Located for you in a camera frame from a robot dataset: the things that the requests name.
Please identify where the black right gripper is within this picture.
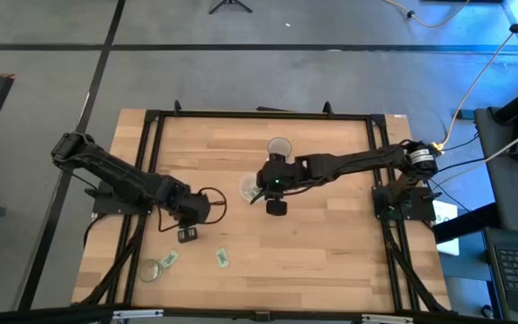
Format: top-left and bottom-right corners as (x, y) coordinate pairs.
(248, 151), (299, 206)

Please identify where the clear plastic bowl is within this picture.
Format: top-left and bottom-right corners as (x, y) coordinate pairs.
(238, 173), (264, 203)

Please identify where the blue white patterned mug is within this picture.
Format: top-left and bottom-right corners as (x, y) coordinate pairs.
(266, 137), (293, 158)

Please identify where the small clear plastic cup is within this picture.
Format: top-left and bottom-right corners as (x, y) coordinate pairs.
(138, 258), (164, 284)

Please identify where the black horizontal bar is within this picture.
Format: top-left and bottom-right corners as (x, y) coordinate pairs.
(0, 304), (518, 324)

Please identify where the white paper sheet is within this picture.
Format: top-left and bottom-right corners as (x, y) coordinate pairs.
(432, 200), (460, 257)

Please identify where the black tripod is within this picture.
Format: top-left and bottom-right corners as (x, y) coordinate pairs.
(208, 0), (254, 15)

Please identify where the grey side desk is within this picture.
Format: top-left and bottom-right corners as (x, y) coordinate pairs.
(473, 106), (518, 235)

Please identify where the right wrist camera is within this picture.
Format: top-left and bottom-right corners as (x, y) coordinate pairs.
(265, 199), (289, 218)

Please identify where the black aluminium table frame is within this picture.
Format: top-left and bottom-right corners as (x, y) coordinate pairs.
(72, 99), (456, 316)

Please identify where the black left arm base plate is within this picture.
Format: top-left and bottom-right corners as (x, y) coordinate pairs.
(91, 179), (155, 216)

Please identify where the silver metal bracket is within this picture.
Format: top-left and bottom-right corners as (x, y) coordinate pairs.
(361, 313), (415, 324)
(112, 309), (165, 321)

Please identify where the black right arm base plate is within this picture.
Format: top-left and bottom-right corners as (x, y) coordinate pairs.
(372, 184), (436, 222)

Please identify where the beige cable with black clip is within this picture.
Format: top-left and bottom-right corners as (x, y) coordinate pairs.
(382, 0), (472, 29)

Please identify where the long beige cable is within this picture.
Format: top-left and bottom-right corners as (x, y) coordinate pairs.
(437, 0), (518, 150)

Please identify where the white cable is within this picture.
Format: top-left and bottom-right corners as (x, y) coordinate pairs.
(485, 119), (518, 164)

